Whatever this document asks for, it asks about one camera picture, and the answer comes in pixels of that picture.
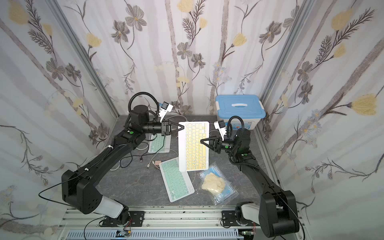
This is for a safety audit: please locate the green keyboard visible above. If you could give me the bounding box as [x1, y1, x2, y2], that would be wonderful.
[148, 134, 171, 154]
[159, 158, 195, 203]

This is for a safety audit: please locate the yellow wireless keyboard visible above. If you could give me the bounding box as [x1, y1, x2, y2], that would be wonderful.
[178, 121, 210, 172]

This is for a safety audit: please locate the pink USB charger end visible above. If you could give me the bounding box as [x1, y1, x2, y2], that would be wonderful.
[153, 160, 162, 167]

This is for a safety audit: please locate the white USB cable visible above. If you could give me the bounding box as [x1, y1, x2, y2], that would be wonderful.
[146, 149, 169, 169]

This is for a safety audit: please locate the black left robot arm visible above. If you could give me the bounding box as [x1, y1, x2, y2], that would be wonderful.
[62, 92, 184, 226]

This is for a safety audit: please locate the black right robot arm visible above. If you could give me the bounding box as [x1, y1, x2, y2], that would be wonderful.
[200, 116, 303, 238]

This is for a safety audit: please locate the bag of gloves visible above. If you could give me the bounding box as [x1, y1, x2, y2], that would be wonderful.
[199, 162, 239, 206]

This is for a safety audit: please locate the blue lid storage box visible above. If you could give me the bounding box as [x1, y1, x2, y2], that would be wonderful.
[215, 95, 266, 130]

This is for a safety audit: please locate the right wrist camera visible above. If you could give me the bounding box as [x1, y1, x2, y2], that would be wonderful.
[214, 120, 227, 140]

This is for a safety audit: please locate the white ribbed cable duct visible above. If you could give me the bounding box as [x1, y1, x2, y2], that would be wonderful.
[64, 229, 244, 240]

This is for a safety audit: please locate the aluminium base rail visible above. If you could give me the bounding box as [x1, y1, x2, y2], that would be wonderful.
[57, 198, 266, 240]

